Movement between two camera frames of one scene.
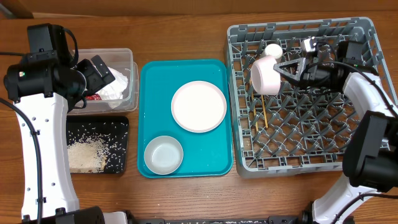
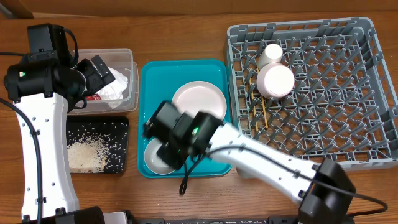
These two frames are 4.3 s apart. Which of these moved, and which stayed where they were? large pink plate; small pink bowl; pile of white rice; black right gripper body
Moved: small pink bowl; black right gripper body
Stayed: large pink plate; pile of white rice
